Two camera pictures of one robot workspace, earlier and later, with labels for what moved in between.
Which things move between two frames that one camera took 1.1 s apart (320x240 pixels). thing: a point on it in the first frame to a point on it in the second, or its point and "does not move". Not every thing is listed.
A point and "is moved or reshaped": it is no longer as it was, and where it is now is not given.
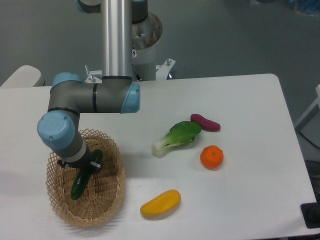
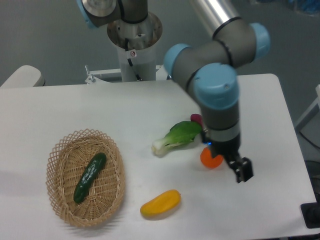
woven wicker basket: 102,194 does not move
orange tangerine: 212,157 does not move
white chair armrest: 26,76 does not move
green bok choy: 180,132 does not move
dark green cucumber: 85,174 is moved or reshaped
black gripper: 84,162 to 226,143
